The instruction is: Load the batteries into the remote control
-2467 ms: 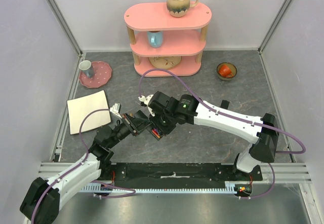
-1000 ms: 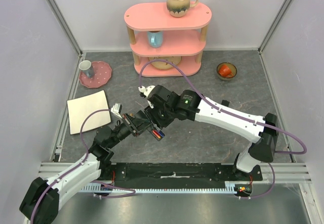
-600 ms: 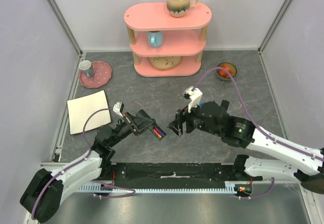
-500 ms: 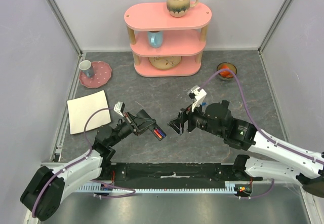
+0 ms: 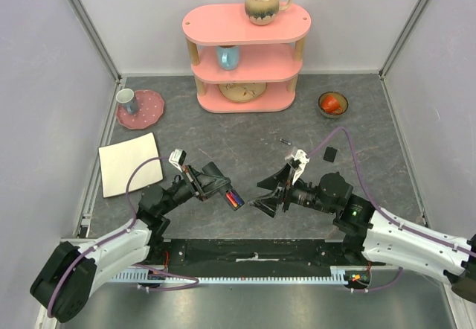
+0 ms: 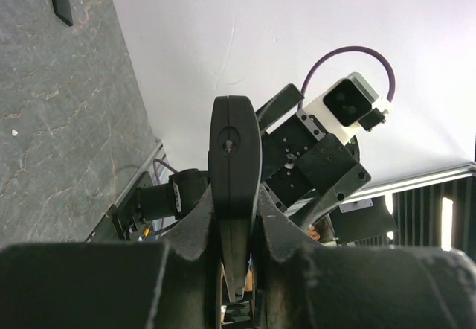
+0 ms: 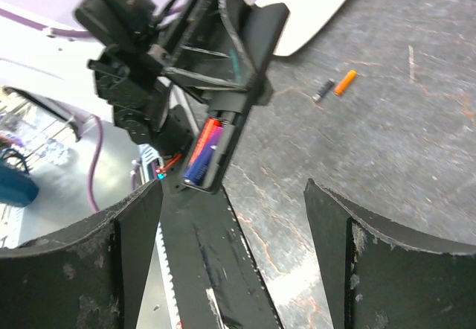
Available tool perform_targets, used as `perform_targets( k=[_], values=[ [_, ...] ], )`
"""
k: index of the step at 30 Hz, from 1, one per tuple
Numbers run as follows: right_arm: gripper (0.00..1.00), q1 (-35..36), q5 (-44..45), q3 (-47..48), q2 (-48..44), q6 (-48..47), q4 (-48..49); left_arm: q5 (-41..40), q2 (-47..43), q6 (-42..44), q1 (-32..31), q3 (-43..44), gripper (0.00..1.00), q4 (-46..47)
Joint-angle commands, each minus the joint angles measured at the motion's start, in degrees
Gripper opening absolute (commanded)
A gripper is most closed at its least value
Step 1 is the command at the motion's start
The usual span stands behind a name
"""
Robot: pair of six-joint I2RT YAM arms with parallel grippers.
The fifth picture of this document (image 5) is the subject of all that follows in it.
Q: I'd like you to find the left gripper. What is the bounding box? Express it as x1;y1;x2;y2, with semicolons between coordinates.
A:
159;163;231;215

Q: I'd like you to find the black remote control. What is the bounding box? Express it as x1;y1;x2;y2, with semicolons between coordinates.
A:
202;162;244;211

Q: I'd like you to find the red orange battery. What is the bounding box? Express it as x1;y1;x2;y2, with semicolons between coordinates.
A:
226;193;237;208

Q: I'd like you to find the purple battery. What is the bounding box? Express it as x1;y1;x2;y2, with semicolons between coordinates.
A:
231;193;242;205

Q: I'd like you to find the black battery cover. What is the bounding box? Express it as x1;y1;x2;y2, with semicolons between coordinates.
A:
323;147;338;163

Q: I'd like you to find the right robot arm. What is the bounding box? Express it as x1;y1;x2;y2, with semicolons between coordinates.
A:
249;164;475;302

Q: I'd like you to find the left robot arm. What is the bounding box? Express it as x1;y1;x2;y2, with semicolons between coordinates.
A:
30;162;243;323

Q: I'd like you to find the black silver battery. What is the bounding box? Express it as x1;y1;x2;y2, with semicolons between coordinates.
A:
280;138;292;146

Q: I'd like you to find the cream square plate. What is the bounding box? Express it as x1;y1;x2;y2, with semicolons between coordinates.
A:
98;132;164;198

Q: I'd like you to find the beige floral plate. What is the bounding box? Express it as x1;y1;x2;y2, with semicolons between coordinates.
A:
218;83;267;103

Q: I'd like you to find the pink dotted plate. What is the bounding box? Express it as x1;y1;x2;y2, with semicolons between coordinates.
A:
115;89;164;130

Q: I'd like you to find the orange cup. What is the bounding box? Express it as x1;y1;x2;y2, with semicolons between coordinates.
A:
321;95;343;115

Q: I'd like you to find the brown patterned bowl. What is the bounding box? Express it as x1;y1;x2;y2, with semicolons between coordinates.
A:
318;92;349;119

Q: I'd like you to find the grey white mug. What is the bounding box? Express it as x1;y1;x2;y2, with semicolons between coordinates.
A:
115;89;139;115

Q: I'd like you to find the light blue mug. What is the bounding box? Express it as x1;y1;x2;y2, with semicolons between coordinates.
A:
216;45;239;71

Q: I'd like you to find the pink three-tier shelf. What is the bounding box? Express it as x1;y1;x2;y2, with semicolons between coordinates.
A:
182;4;312;113

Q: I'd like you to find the beige ceramic mug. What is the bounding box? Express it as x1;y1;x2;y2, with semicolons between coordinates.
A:
245;0;292;26

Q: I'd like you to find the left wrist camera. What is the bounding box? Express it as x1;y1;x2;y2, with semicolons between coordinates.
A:
168;148;187;172

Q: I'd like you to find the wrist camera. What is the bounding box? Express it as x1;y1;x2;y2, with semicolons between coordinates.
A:
168;148;187;172
285;147;309;185

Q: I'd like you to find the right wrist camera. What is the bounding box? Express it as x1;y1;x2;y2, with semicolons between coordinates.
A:
285;147;309;185

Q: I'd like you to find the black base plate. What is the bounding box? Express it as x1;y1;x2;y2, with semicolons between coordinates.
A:
144;239;367;277

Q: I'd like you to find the white cable duct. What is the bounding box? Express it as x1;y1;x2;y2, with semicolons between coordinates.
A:
111;264;397;284

